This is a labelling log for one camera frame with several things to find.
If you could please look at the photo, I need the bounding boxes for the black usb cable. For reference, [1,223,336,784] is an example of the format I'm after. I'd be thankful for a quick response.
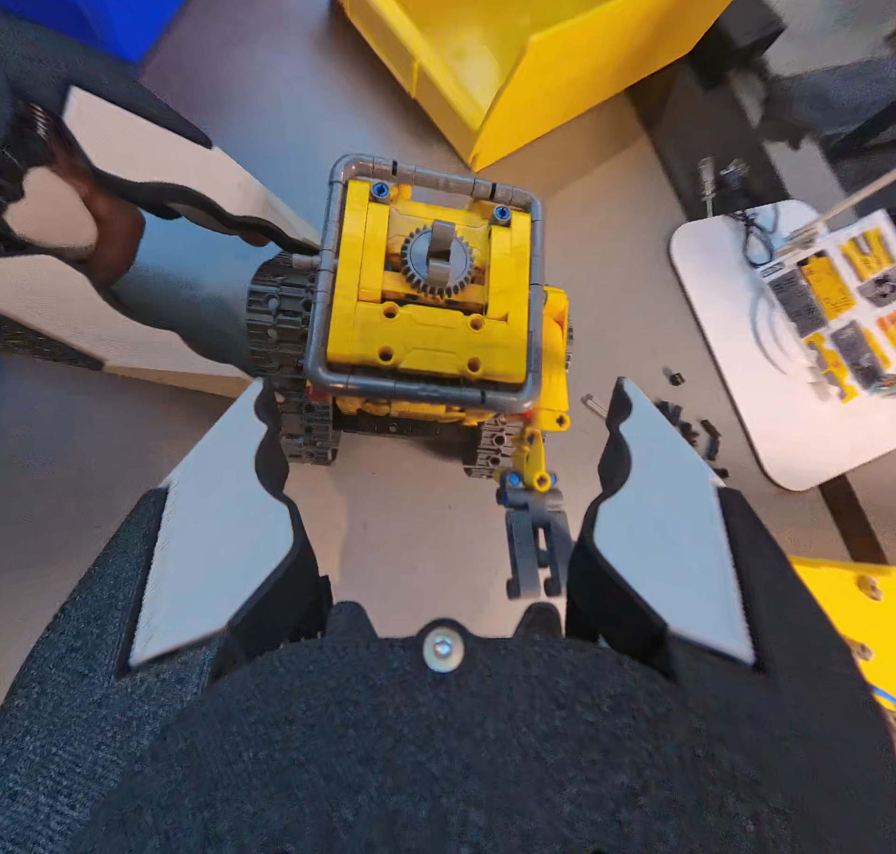
[696,157,781,270]

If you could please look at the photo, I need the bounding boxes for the grey desk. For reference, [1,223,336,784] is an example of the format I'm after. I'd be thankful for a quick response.
[0,0,896,701]

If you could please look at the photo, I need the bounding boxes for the assorted small toy brick parts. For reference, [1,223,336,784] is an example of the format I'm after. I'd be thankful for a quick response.
[857,574,896,701]

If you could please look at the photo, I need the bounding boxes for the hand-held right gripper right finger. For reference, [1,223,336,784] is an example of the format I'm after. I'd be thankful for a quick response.
[587,377,758,667]

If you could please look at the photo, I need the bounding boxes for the pile of black red pins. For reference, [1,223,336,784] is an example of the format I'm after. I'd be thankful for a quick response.
[654,364,729,480]

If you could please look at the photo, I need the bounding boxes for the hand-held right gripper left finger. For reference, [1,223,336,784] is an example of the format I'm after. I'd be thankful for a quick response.
[128,378,312,669]

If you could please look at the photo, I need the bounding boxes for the yellow toy brick cylinder assembly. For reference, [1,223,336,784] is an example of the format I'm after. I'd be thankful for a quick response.
[500,287,571,494]

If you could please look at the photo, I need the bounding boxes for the white stand base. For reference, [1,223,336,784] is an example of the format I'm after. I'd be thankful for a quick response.
[670,199,896,492]

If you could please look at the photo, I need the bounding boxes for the yellow grey sticker sheet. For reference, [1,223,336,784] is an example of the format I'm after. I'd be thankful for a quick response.
[759,210,896,403]

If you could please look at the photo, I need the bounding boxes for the tracked toy brick vehicle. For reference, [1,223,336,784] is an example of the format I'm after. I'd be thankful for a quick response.
[245,154,575,480]

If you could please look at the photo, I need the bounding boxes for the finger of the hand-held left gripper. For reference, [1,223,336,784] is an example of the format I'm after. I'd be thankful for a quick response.
[0,255,266,400]
[62,87,325,256]

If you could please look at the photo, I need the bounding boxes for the grey yellow toy brick assembly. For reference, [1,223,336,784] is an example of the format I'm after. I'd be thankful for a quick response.
[496,472,571,599]

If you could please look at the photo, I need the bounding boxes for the yellow plastic parts bin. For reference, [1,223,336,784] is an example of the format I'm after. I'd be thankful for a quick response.
[308,0,771,172]
[787,556,896,711]

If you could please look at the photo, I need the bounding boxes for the person's left hand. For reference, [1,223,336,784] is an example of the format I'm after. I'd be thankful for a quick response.
[28,122,148,289]

